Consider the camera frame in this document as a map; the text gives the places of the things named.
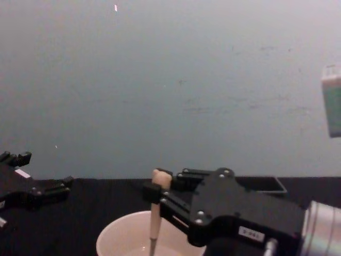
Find pink cup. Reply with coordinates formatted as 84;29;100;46
95;210;208;256

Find white and green box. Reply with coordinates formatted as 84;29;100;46
321;63;341;138

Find plain pale wall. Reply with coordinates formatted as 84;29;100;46
0;0;341;180

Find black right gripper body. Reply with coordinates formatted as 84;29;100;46
187;167;306;256

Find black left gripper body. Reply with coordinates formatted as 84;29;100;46
0;162;36;212

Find cream plastic dropper tool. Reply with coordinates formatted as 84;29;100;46
148;168;173;254

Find thin dark cable silver plug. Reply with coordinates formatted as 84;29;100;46
265;238;279;256

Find black table cloth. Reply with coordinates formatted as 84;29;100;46
0;175;341;256

